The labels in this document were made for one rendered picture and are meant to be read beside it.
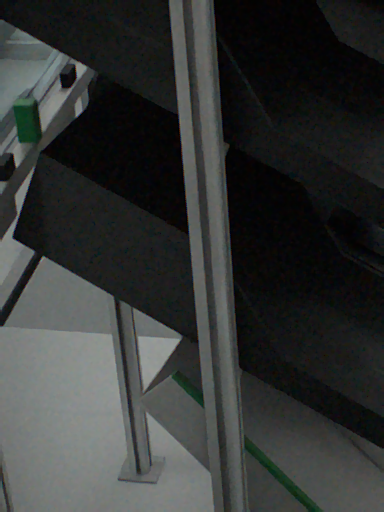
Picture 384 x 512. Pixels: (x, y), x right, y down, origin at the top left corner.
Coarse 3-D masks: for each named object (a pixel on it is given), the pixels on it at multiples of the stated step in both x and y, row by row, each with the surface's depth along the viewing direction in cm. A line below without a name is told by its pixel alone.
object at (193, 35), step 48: (192, 0) 66; (192, 48) 69; (192, 96) 70; (192, 144) 71; (192, 192) 73; (192, 240) 74; (144, 432) 127; (240, 432) 83; (0, 480) 89; (144, 480) 129; (240, 480) 84
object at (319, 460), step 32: (192, 352) 93; (160, 384) 86; (192, 384) 86; (256, 384) 96; (160, 416) 88; (192, 416) 87; (256, 416) 94; (288, 416) 96; (320, 416) 98; (192, 448) 88; (256, 448) 86; (288, 448) 94; (320, 448) 97; (352, 448) 99; (256, 480) 87; (288, 480) 87; (320, 480) 95; (352, 480) 97
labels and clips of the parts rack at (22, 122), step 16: (64, 80) 101; (16, 112) 93; (32, 112) 92; (32, 128) 93; (64, 128) 104; (0, 160) 89; (0, 176) 89; (16, 208) 94; (0, 224) 91; (0, 240) 91
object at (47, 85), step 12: (60, 60) 213; (72, 60) 218; (48, 72) 209; (48, 84) 207; (36, 96) 202; (48, 96) 207; (12, 120) 195; (12, 132) 193; (0, 144) 189; (12, 144) 193
